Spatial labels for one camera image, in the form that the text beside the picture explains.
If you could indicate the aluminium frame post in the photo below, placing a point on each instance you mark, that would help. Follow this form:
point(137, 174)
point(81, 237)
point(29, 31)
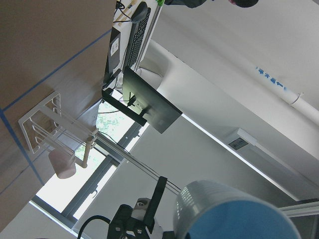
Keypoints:
point(144, 153)

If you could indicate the black keyboard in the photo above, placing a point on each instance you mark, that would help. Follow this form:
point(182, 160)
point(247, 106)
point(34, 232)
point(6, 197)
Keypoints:
point(135, 40)

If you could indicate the black computer mouse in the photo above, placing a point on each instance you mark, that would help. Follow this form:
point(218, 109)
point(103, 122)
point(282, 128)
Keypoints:
point(140, 12)

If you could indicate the pink plastic cup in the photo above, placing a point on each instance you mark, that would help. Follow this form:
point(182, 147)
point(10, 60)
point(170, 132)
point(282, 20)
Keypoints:
point(62, 164)

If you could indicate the white wire cup rack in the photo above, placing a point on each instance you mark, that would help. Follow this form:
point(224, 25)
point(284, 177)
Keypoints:
point(49, 126)

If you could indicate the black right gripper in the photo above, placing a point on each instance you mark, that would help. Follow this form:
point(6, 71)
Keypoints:
point(139, 222)

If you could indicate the blue plastic cup front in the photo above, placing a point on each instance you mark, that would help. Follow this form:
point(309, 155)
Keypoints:
point(209, 210)

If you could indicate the black monitor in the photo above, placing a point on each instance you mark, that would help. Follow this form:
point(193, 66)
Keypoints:
point(143, 103)

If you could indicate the black computer box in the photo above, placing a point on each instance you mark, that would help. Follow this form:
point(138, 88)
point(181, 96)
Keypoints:
point(113, 58)

